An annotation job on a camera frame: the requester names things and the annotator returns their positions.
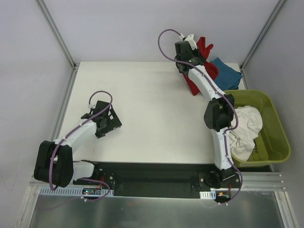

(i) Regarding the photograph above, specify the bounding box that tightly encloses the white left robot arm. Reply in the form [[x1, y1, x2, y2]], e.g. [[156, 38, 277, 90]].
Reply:
[[34, 100, 122, 188]]

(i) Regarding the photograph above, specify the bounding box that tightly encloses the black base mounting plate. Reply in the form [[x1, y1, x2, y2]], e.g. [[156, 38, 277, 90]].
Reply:
[[73, 162, 241, 199]]

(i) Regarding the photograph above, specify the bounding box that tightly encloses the left white cable duct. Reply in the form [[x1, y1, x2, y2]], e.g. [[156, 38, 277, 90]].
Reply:
[[40, 187, 114, 197]]

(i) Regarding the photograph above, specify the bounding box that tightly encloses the crumpled white t-shirt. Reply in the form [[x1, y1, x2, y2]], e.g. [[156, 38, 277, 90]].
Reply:
[[229, 105, 263, 161]]

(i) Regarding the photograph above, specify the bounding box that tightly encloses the green plastic basket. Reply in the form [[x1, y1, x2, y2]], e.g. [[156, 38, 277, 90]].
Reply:
[[226, 90, 291, 168]]

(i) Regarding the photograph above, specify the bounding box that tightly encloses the right aluminium frame post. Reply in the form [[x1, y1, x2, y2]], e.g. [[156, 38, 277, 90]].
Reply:
[[239, 0, 288, 71]]

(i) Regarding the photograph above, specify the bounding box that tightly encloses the aluminium front frame rail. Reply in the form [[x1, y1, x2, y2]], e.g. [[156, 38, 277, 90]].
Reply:
[[29, 167, 285, 190]]

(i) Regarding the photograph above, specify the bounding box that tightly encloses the folded blue t-shirt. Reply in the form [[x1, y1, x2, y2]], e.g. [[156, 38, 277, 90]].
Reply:
[[211, 57, 242, 91]]

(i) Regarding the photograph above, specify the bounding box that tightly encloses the white cable duct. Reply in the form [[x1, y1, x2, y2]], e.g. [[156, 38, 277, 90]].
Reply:
[[199, 190, 216, 200], [40, 187, 114, 197]]

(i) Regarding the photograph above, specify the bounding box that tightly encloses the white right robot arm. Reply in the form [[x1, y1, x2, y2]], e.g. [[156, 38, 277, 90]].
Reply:
[[175, 40, 235, 188]]

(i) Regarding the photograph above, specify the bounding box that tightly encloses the red t-shirt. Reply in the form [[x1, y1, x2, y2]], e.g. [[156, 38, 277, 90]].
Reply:
[[182, 37, 219, 96]]

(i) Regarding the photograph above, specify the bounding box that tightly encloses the left aluminium frame post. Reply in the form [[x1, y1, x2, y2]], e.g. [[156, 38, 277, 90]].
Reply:
[[35, 0, 80, 69]]

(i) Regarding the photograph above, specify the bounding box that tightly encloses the aluminium frame post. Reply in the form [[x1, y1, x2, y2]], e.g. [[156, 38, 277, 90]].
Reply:
[[35, 0, 80, 69], [239, 0, 288, 71]]

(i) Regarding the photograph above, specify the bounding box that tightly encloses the right white cable duct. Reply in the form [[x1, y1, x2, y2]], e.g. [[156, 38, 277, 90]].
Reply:
[[199, 190, 216, 200]]

